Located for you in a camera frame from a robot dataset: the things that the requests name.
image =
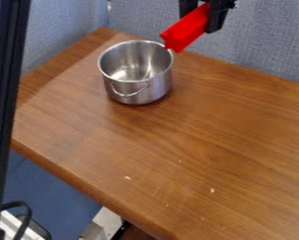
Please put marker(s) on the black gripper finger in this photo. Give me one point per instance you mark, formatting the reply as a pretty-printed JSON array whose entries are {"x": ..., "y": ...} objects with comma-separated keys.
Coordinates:
[
  {"x": 219, "y": 8},
  {"x": 185, "y": 7}
]

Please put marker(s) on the red block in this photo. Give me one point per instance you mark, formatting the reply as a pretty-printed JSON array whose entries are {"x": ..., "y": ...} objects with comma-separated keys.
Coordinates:
[{"x": 183, "y": 32}]

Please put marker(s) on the metal pot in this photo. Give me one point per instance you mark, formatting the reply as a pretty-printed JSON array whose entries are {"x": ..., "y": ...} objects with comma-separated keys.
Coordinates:
[{"x": 134, "y": 68}]

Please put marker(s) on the white device under table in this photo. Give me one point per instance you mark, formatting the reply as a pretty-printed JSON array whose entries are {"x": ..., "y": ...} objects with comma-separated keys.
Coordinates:
[{"x": 9, "y": 225}]

